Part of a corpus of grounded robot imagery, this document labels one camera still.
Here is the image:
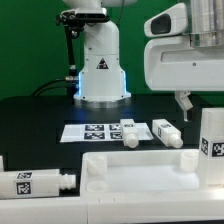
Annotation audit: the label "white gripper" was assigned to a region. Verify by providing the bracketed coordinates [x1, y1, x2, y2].
[144, 36, 224, 122]

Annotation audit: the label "white desk top tray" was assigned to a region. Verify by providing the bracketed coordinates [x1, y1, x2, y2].
[80, 149, 224, 200]

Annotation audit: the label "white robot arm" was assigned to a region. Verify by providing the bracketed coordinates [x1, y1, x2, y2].
[59, 0, 224, 111]

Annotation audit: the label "white marker sheet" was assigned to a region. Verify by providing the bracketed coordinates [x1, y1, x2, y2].
[59, 122, 155, 144]

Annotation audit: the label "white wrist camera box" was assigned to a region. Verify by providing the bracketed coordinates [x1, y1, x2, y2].
[144, 3, 188, 37]

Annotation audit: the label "black camera on stand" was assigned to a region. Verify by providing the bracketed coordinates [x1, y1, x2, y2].
[56, 8, 110, 96]

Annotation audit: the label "black cables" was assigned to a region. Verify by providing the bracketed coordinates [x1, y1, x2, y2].
[31, 77, 78, 98]

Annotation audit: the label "white L-shaped obstacle wall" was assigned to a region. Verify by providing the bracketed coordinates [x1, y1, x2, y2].
[0, 155, 224, 224]

